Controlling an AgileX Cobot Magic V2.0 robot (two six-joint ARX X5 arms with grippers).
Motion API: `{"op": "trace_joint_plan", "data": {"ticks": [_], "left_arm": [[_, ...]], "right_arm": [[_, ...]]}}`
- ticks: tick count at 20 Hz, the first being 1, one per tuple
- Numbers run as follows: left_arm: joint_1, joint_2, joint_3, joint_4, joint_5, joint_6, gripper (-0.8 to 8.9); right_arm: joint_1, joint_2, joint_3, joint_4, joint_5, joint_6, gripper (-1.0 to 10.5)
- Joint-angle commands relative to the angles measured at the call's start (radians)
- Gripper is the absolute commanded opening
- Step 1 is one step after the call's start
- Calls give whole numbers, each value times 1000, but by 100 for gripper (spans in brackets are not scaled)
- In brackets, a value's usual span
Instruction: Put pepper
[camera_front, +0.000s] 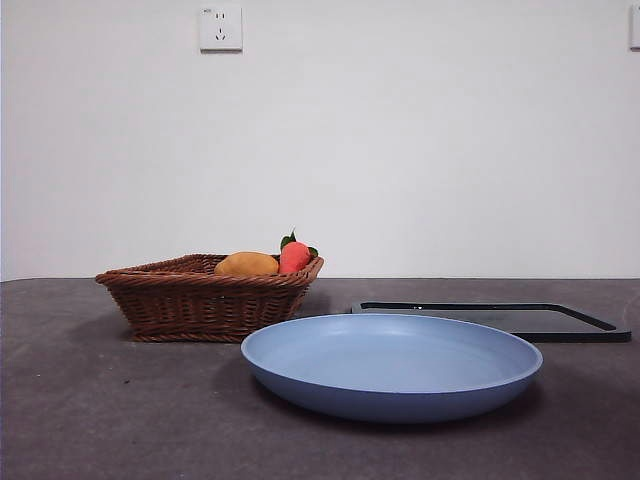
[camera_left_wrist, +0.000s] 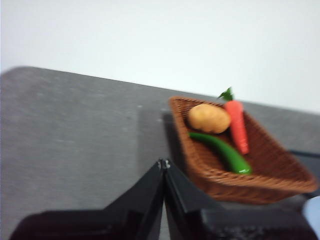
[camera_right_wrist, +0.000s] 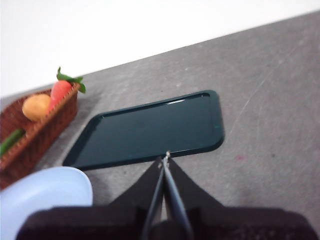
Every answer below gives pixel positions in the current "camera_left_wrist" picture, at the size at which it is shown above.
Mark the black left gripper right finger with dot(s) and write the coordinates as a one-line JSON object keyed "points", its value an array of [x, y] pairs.
{"points": [[200, 220]]}

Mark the long green pepper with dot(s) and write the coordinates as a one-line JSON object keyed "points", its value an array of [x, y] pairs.
{"points": [[225, 152]]}

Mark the brown woven wicker basket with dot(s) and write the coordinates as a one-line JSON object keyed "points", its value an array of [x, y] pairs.
{"points": [[270, 160]]}

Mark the orange carrot with green leaves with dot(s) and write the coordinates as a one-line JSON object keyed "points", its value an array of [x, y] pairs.
{"points": [[237, 125]]}

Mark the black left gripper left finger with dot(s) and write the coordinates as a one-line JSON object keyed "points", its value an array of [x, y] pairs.
{"points": [[120, 220]]}

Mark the pale blue plate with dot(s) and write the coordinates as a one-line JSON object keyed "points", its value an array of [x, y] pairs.
{"points": [[313, 210]]}

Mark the yellow-brown potato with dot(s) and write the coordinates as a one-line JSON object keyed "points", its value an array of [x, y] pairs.
{"points": [[208, 118]]}

